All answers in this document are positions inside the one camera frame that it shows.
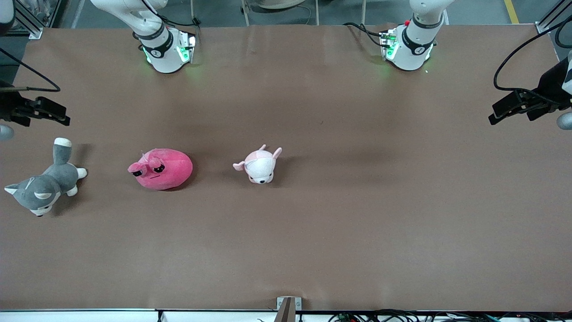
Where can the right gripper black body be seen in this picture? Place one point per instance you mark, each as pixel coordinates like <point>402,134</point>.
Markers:
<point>8,106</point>

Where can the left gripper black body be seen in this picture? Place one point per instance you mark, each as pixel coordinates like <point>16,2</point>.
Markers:
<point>550,86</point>

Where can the round hot pink plush toy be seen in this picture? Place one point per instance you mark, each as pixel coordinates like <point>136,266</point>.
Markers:
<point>167,172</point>

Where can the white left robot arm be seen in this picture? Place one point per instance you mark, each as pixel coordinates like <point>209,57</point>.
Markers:
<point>415,44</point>

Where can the grey white husky plush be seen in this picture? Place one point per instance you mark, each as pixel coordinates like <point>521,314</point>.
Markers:
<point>49,183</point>

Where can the small pale pink plush dog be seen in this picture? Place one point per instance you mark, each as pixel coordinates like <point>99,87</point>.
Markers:
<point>261,167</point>

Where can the brown table cover sheet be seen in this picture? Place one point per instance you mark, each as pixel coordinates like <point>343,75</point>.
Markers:
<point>313,246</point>

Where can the beige stool with metal legs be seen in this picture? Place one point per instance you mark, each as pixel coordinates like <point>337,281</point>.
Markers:
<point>281,3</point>

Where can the aluminium frame profile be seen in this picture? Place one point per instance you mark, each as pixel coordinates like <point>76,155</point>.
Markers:
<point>32,30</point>
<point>543,27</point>

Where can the metal mounting bracket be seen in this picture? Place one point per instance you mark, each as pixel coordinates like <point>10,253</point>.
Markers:
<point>287,308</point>

